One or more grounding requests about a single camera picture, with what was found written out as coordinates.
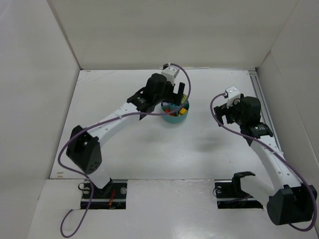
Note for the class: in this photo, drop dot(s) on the yellow orange lego brick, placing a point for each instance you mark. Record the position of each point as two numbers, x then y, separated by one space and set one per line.
182 112

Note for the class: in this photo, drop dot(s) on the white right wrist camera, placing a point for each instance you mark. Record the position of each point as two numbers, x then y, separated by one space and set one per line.
233 96

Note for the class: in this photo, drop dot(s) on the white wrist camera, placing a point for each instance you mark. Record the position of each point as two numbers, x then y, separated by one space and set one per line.
233 96
170 72

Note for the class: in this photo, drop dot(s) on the teal round divided container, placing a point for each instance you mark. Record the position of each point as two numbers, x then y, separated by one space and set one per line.
173 118

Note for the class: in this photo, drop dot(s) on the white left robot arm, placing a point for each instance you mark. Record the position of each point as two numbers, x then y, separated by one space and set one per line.
85 147

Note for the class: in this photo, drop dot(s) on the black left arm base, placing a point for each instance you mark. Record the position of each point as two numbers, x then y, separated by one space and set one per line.
114 197

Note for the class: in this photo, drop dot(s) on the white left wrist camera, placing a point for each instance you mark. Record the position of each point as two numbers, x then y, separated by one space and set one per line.
170 72

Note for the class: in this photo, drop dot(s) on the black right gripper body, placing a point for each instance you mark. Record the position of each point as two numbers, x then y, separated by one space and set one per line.
225 112

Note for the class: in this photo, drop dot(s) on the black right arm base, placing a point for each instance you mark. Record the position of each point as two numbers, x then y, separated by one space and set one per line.
229 194

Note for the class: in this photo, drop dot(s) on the aluminium rail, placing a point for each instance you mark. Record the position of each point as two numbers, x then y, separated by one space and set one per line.
264 108

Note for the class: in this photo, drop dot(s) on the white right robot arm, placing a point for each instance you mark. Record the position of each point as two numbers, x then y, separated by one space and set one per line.
290 200

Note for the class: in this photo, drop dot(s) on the lime green lego brick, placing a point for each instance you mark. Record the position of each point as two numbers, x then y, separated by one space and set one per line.
184 99

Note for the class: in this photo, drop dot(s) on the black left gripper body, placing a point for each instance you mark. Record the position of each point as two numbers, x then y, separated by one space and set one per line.
173 89

